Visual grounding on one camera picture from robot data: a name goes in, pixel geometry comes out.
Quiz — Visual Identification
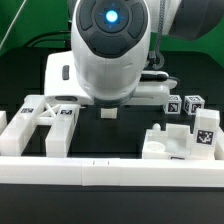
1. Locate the white chair seat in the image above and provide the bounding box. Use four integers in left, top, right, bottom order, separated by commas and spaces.
142, 123, 192, 160

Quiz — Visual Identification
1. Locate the white diagonal cord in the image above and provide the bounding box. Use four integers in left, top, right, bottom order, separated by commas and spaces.
0, 0, 28, 51

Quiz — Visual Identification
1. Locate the white U-shaped fence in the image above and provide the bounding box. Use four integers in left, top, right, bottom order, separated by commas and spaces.
0, 111, 224, 187

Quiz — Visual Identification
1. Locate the white chair back frame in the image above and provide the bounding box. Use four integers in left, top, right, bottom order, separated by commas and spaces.
0, 95, 81, 158

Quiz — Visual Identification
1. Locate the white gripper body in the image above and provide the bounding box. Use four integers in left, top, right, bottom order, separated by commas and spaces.
44, 51, 171, 106

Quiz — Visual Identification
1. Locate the black cable with connector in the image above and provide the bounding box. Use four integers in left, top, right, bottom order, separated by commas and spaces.
23, 30, 73, 48

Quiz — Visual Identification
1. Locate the white tagged cube left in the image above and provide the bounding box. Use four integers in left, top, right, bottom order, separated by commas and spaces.
163, 95, 182, 114

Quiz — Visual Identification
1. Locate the white tagged cube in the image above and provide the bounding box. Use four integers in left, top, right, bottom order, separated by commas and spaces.
163, 95, 182, 114
183, 95, 205, 115

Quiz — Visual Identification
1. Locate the white tagged cube right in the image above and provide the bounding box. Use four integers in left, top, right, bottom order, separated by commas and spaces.
183, 95, 205, 115

